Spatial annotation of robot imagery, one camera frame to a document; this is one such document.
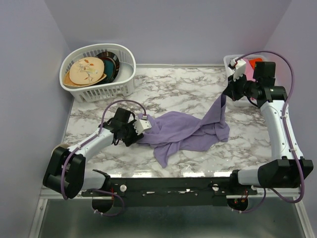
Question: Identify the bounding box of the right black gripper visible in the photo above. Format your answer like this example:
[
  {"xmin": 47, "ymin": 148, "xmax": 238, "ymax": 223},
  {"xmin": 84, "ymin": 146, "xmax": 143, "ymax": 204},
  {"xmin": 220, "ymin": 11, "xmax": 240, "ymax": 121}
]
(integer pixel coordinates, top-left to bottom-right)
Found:
[{"xmin": 223, "ymin": 71, "xmax": 259, "ymax": 101}]

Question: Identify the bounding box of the white rectangular tray basket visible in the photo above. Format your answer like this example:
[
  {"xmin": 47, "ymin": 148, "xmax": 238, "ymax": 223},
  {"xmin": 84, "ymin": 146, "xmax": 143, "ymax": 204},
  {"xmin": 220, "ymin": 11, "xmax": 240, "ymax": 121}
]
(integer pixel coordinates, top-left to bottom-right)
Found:
[{"xmin": 223, "ymin": 54, "xmax": 267, "ymax": 107}]

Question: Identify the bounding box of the white oval dish basket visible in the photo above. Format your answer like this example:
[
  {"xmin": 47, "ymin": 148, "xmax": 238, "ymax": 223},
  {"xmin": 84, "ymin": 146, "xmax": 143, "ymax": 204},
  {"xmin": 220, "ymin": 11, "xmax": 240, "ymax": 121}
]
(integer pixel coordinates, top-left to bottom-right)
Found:
[{"xmin": 59, "ymin": 43, "xmax": 136, "ymax": 103}]

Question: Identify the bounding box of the purple t shirt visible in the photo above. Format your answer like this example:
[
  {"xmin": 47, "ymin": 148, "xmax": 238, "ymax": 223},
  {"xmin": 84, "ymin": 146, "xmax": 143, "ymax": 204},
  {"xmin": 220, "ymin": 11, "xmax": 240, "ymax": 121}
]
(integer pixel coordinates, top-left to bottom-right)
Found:
[{"xmin": 137, "ymin": 94, "xmax": 230, "ymax": 168}]

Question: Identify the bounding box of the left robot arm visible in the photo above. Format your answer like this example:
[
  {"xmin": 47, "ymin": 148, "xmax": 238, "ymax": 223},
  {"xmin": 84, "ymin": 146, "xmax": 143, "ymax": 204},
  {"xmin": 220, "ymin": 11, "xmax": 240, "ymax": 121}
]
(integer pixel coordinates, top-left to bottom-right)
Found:
[{"xmin": 43, "ymin": 108, "xmax": 152, "ymax": 199}]

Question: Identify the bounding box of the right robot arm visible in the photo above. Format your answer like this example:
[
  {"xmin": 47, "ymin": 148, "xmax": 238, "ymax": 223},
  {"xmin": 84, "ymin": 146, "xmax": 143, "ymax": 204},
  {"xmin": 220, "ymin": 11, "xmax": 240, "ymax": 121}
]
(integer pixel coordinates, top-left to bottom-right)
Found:
[{"xmin": 223, "ymin": 59, "xmax": 314, "ymax": 194}]

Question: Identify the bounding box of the pink rolled t shirt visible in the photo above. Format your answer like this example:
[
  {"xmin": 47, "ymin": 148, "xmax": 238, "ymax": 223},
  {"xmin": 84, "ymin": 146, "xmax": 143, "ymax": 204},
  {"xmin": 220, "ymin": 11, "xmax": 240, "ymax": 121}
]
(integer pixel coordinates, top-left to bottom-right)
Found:
[{"xmin": 243, "ymin": 59, "xmax": 255, "ymax": 81}]

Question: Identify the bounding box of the orange rolled t shirt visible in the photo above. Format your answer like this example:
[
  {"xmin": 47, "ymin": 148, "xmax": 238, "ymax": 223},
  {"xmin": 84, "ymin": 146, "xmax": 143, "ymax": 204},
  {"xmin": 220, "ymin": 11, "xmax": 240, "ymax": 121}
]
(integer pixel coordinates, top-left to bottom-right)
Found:
[{"xmin": 249, "ymin": 58, "xmax": 263, "ymax": 69}]

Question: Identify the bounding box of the dark teal plate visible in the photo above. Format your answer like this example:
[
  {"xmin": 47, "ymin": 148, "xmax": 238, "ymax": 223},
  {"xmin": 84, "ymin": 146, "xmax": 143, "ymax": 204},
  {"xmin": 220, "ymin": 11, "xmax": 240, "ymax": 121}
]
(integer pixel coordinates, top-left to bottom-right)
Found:
[{"xmin": 101, "ymin": 59, "xmax": 116, "ymax": 84}]

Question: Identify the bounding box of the beige cup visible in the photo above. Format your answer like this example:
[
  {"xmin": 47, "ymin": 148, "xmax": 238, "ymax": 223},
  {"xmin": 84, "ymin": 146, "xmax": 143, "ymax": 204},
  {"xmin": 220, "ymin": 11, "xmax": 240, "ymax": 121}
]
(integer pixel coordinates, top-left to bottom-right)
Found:
[{"xmin": 52, "ymin": 143, "xmax": 69, "ymax": 153}]

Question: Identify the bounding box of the beige floral plate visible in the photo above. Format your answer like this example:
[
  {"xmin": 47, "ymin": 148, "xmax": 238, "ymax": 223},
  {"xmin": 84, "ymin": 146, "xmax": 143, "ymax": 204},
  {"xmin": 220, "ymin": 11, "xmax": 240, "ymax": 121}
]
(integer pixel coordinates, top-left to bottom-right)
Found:
[{"xmin": 69, "ymin": 57, "xmax": 105, "ymax": 85}]

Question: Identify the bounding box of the orange leaf shaped plate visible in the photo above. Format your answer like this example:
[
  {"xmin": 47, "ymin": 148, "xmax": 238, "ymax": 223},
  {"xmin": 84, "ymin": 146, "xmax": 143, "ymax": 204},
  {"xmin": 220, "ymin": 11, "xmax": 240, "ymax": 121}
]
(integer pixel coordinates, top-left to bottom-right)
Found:
[{"xmin": 62, "ymin": 72, "xmax": 106, "ymax": 88}]

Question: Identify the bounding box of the black rimmed plate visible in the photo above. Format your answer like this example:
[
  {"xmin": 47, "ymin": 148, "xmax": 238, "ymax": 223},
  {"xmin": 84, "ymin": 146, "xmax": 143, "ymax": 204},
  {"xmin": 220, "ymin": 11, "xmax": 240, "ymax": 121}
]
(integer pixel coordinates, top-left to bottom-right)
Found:
[{"xmin": 96, "ymin": 51, "xmax": 120, "ymax": 80}]

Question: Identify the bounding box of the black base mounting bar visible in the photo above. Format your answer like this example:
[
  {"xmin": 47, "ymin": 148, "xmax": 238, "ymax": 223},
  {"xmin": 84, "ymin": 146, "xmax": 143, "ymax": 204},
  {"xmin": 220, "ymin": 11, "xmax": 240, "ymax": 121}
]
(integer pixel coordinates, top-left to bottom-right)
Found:
[{"xmin": 81, "ymin": 176, "xmax": 258, "ymax": 207}]

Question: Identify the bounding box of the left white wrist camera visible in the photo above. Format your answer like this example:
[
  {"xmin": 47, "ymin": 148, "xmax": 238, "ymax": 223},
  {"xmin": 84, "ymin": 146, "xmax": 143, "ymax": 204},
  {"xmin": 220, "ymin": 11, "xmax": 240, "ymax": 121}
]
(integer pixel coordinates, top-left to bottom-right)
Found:
[{"xmin": 133, "ymin": 119, "xmax": 152, "ymax": 135}]

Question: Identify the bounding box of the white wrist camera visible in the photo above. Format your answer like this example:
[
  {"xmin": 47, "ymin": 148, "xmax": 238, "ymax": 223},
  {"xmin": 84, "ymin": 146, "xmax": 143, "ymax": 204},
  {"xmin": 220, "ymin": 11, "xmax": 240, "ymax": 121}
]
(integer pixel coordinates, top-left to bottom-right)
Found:
[
  {"xmin": 133, "ymin": 119, "xmax": 152, "ymax": 135},
  {"xmin": 228, "ymin": 57, "xmax": 246, "ymax": 81}
]

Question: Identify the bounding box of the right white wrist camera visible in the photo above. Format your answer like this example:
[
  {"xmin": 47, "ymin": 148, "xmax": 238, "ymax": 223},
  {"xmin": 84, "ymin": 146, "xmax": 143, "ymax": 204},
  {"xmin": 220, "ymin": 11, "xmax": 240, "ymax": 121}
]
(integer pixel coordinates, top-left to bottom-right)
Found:
[{"xmin": 228, "ymin": 57, "xmax": 246, "ymax": 81}]

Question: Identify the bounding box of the aluminium rail frame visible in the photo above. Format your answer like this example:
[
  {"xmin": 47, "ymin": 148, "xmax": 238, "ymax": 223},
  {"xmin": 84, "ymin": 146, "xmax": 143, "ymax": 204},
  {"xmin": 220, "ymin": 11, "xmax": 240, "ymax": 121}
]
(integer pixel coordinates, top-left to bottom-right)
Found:
[{"xmin": 39, "ymin": 187, "xmax": 300, "ymax": 200}]

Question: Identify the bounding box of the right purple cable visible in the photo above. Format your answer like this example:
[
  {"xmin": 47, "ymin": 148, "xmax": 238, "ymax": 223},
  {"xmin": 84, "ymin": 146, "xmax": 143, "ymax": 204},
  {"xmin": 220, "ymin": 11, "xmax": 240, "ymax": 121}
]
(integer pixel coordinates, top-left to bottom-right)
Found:
[{"xmin": 231, "ymin": 51, "xmax": 305, "ymax": 213}]

